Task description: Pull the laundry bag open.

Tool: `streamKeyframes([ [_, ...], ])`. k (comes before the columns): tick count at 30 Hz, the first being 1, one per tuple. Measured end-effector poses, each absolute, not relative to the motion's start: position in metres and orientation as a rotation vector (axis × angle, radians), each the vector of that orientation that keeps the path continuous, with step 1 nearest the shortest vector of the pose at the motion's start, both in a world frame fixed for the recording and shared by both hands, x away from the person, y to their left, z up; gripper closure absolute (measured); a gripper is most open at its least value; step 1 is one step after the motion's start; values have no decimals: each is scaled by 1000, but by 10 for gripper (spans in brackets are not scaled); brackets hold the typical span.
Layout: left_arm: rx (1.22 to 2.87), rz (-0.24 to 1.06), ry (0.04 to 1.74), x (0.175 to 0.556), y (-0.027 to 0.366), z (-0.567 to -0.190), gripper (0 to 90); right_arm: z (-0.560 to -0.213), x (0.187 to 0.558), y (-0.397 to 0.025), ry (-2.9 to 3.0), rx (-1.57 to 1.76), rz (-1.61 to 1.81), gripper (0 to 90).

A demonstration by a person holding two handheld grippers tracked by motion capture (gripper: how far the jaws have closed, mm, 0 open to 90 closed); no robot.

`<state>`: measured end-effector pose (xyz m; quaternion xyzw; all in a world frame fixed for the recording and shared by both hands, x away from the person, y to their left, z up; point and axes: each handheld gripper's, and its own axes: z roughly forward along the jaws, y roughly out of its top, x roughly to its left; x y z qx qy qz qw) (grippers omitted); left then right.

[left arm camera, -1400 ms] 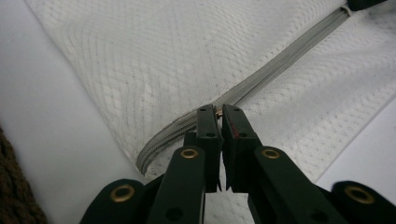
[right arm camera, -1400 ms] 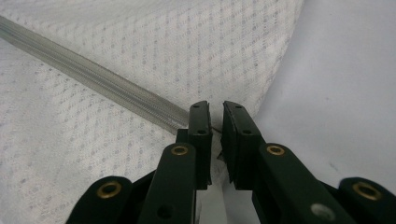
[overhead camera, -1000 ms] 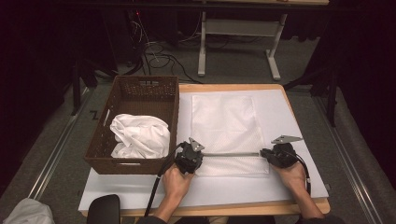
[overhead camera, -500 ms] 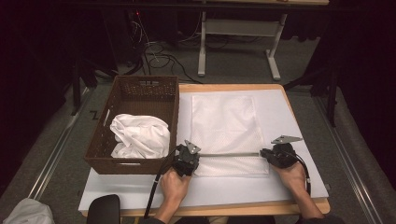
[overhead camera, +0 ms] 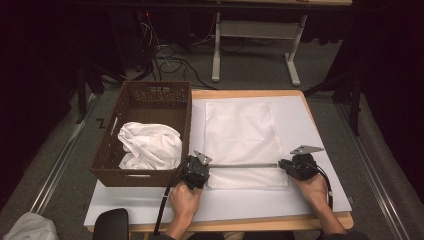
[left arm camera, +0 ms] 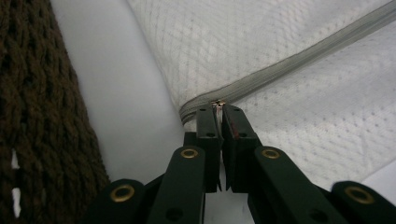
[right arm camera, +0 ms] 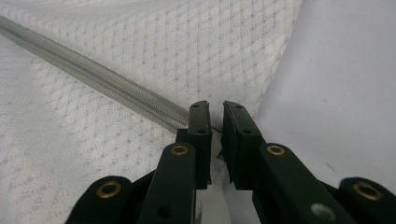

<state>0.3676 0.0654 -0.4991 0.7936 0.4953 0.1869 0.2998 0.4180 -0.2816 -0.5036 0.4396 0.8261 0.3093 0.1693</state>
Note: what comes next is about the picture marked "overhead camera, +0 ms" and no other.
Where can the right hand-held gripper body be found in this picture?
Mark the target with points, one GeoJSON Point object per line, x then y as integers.
{"type": "Point", "coordinates": [301, 166]}

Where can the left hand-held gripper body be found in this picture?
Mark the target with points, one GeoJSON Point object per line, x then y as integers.
{"type": "Point", "coordinates": [196, 171]}

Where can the white mesh laundry bag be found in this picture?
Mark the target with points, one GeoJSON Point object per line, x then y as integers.
{"type": "Point", "coordinates": [243, 133]}

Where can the white garment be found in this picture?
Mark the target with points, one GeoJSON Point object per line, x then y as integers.
{"type": "Point", "coordinates": [150, 146]}

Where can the brown woven basket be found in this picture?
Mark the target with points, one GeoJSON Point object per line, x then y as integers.
{"type": "Point", "coordinates": [150, 106]}

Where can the person's right hand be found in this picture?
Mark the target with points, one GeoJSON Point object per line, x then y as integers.
{"type": "Point", "coordinates": [315, 193]}

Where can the person's left hand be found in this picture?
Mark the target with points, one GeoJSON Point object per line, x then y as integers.
{"type": "Point", "coordinates": [185, 203]}

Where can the black metal stand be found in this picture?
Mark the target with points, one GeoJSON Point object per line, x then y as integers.
{"type": "Point", "coordinates": [356, 103]}
{"type": "Point", "coordinates": [81, 96]}

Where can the black chair back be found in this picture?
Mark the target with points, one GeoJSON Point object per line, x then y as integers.
{"type": "Point", "coordinates": [111, 225]}

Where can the white cloth bundle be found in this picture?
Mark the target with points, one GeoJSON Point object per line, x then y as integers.
{"type": "Point", "coordinates": [31, 228]}

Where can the metal floor rail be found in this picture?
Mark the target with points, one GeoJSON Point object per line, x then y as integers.
{"type": "Point", "coordinates": [60, 163]}
{"type": "Point", "coordinates": [370, 160]}

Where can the white metal desk frame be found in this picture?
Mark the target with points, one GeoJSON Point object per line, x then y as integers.
{"type": "Point", "coordinates": [256, 29]}

